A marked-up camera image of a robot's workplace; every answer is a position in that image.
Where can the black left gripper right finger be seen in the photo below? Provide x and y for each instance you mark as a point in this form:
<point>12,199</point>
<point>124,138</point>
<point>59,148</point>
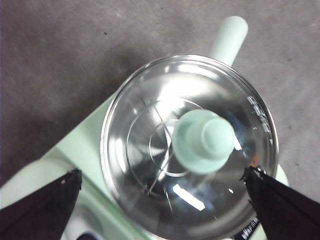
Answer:
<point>287,212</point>

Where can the glass pot lid green knob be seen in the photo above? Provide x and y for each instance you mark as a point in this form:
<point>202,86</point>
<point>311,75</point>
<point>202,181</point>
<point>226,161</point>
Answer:
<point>205,142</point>

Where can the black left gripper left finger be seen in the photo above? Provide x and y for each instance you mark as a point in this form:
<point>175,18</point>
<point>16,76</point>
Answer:
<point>37,212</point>

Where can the mint green breakfast machine base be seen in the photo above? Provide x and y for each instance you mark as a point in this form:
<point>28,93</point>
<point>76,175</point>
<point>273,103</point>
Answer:
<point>82,140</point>

